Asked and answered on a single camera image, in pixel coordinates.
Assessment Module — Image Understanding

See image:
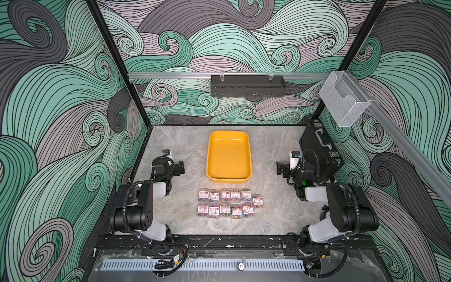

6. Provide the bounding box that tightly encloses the paper clip box barcode side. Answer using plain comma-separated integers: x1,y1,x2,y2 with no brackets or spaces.
241,189,252,203

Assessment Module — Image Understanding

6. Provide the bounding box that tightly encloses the aluminium rail wall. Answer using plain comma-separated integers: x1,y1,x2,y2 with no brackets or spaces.
346,72,451,206
128,72,330,81

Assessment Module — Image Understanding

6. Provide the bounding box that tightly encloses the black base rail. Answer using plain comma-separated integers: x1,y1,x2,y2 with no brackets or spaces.
95,233,375,258

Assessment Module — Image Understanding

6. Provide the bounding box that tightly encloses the paper clip box removed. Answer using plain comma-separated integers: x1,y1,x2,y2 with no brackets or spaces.
197,204,209,217
208,204,220,219

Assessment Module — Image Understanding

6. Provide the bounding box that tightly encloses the black wall-mounted tray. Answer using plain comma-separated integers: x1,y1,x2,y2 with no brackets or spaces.
210,75,287,98

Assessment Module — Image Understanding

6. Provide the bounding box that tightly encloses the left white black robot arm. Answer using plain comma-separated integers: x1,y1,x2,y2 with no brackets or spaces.
109,149,185,243

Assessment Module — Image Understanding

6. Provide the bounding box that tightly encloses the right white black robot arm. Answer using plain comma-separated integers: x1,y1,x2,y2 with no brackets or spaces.
276,149,379,245

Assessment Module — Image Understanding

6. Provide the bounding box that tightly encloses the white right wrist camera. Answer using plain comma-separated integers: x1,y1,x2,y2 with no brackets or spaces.
290,151,301,170

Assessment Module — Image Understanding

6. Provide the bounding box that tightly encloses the white slotted cable duct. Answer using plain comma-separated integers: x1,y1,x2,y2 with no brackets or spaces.
100,258,305,272

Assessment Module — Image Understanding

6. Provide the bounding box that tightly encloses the yellow plastic storage tray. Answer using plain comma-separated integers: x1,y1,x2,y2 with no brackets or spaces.
206,130,253,184

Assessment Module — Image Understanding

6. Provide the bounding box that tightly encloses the black briefcase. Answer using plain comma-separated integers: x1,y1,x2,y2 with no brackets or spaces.
299,119,345,183

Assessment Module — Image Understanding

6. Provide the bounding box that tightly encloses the aluminium rail back wall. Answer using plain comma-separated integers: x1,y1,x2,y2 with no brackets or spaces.
128,72,330,81

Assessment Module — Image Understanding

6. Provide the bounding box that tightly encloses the paper clip box edge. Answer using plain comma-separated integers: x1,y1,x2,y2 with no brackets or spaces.
231,204,243,220

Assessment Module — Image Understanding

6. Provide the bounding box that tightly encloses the clear acrylic wall holder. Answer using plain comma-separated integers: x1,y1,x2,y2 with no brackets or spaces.
319,71,371,128

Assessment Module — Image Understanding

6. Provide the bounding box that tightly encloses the paper clip box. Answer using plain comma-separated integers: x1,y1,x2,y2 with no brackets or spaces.
220,189,231,203
242,204,254,217
220,204,231,218
209,190,220,203
251,194,264,210
198,189,210,203
230,189,241,203

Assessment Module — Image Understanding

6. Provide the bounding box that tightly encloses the aluminium rail right wall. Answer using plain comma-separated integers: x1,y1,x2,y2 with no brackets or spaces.
346,72,451,206

